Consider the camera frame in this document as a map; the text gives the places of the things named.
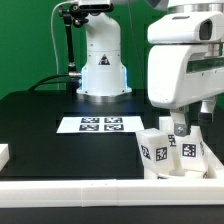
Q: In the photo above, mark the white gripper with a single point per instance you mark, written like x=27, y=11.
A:
x=170, y=85

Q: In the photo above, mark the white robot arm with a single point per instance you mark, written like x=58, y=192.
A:
x=188, y=22

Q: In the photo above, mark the white U-shaped fence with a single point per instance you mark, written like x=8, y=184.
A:
x=140, y=192

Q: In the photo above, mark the white marker sheet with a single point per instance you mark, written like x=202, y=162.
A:
x=108, y=124

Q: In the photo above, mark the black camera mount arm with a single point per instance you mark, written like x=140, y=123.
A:
x=72, y=17

